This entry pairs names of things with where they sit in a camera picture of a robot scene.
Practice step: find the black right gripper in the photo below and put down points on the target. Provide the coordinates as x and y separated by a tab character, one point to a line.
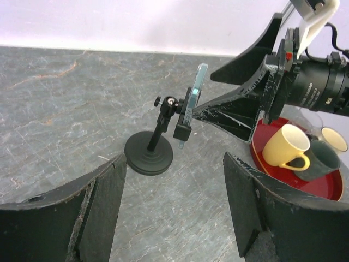
263	92

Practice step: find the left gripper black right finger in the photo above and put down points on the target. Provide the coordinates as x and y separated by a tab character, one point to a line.
275	222

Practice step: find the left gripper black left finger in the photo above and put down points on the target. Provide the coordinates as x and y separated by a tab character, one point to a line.
73	222

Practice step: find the black smartphone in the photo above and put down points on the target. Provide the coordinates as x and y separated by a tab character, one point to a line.
194	95

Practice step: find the black phone stand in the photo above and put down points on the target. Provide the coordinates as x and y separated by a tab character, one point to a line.
149	153

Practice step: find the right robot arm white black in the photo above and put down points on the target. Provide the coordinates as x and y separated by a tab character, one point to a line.
320	84

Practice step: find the round red tray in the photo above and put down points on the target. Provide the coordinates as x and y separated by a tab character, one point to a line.
329	186

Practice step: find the dark green cup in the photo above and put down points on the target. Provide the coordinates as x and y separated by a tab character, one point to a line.
323	161

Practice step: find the cream mug right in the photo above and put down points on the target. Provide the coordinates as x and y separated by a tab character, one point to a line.
334	139

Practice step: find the yellow mug with handle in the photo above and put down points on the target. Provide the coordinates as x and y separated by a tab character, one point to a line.
287	144

